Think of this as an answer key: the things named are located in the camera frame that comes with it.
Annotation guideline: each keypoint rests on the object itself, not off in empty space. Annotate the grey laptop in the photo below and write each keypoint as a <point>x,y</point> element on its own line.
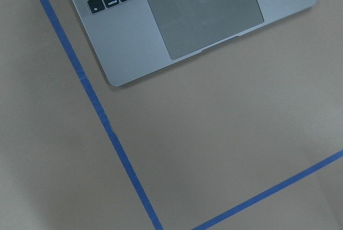
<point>133,38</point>

